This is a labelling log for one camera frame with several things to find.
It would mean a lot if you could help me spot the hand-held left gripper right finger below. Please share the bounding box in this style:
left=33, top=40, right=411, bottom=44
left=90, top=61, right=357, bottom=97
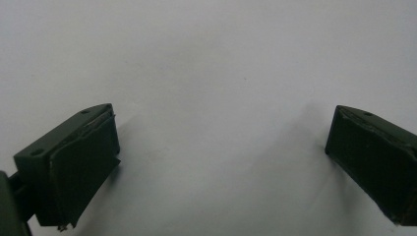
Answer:
left=324, top=104, right=417, bottom=227

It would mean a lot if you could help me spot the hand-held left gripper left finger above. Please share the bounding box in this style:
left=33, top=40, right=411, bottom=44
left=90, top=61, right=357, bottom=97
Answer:
left=13, top=102, right=122, bottom=230

